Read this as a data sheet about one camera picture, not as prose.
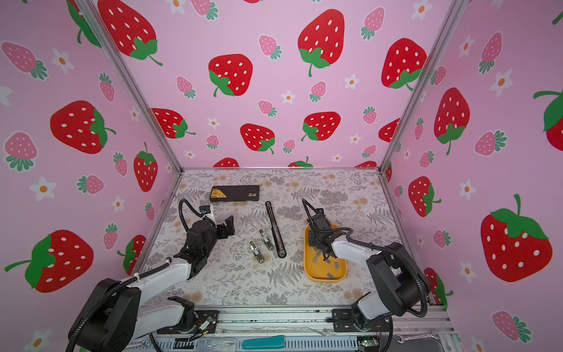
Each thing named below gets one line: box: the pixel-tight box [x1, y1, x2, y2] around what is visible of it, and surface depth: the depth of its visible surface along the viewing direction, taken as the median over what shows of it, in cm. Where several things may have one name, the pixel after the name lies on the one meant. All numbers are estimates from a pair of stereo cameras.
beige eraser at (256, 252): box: [249, 239, 265, 264], surface depth 90 cm
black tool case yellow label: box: [209, 184, 260, 203], surface depth 110 cm
